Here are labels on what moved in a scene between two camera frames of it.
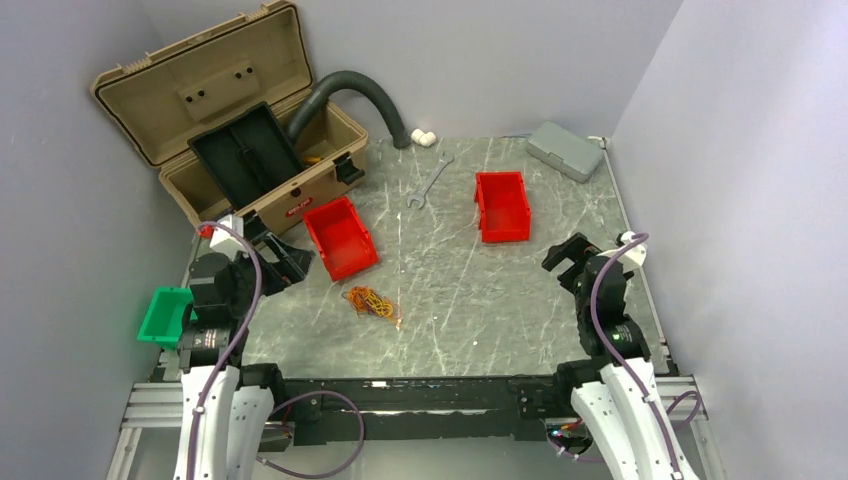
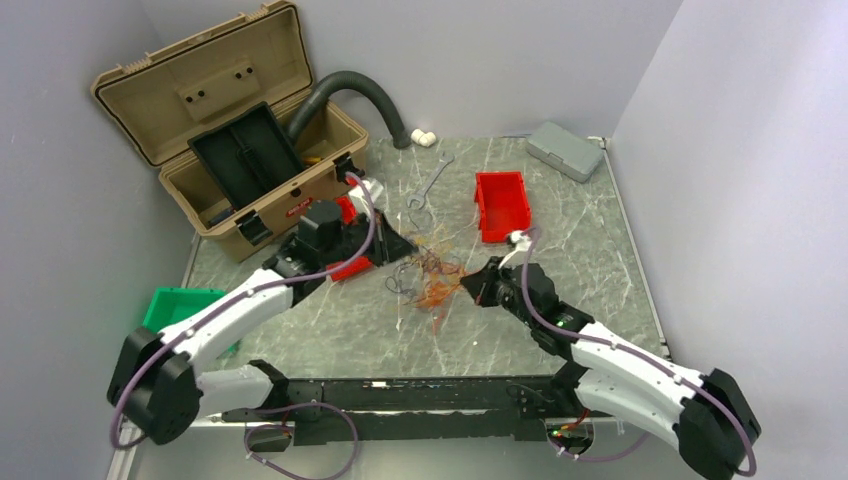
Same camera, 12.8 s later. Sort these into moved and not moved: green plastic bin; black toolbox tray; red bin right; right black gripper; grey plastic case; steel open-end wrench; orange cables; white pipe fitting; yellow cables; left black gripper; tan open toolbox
Moved: left black gripper; orange cables; right black gripper; yellow cables
Not moved: red bin right; black toolbox tray; white pipe fitting; tan open toolbox; green plastic bin; grey plastic case; steel open-end wrench
